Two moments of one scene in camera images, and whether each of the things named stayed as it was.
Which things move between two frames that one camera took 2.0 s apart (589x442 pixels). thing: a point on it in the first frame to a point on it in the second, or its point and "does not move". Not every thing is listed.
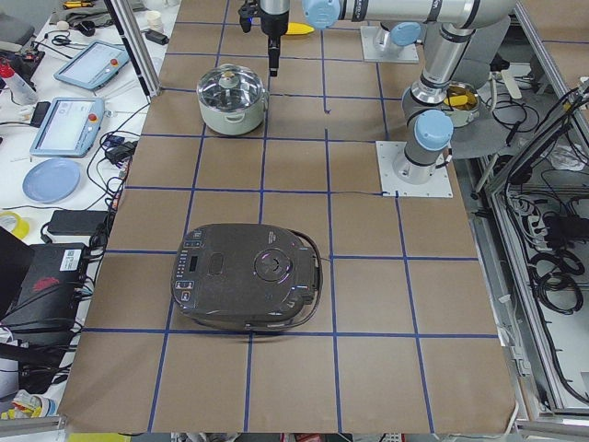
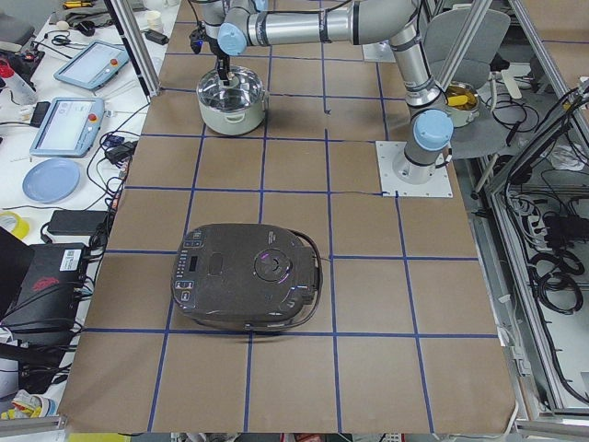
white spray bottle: [18, 87] does not move
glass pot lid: [230, 87] does not move
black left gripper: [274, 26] to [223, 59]
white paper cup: [155, 22] does not move
